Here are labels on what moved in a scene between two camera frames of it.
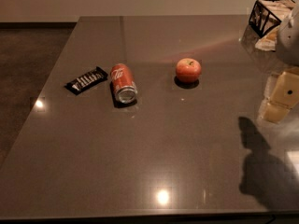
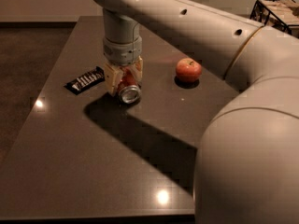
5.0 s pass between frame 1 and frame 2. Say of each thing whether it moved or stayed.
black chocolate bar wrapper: stayed
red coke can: stayed
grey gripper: moved
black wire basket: stayed
